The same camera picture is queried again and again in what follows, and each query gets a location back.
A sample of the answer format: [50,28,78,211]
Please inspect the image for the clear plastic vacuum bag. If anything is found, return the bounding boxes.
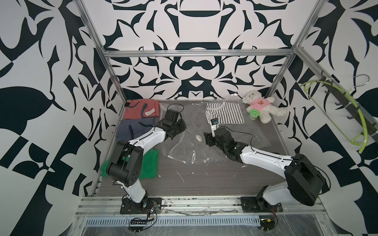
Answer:
[158,100,271,164]

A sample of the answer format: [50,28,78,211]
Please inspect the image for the green garment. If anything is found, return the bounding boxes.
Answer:
[100,149,159,180]

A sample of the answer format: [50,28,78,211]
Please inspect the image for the red tank top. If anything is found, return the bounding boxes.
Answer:
[123,99,160,120]

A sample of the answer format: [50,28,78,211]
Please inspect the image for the blue tank top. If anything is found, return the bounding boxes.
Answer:
[115,117,155,143]

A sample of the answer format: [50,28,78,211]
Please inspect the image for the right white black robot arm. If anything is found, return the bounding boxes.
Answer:
[204,127,326,211]

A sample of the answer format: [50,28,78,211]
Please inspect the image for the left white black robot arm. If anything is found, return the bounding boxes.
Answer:
[106,109,186,208]

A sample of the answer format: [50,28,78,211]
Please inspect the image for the black white striped shirt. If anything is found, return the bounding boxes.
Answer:
[205,102,245,124]

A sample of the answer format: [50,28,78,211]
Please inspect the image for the green lidded small tub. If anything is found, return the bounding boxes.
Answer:
[249,109,260,120]

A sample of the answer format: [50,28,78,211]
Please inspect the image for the white teddy bear pink shirt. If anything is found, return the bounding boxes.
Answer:
[242,90,287,124]

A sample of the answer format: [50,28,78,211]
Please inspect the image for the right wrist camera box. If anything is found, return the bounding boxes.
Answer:
[210,118,219,137]

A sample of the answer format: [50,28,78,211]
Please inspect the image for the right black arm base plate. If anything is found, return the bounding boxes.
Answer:
[240,197,283,213]

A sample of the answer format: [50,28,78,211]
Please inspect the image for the aluminium frame crossbar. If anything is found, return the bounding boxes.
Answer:
[103,49,293,58]

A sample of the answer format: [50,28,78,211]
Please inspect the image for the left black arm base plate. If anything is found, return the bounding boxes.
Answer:
[120,197,162,214]

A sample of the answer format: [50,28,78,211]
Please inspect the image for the white slotted cable duct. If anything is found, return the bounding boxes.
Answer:
[85,215,260,227]

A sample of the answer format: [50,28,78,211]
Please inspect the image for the black wall hook rack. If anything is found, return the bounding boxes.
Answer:
[320,71,378,138]

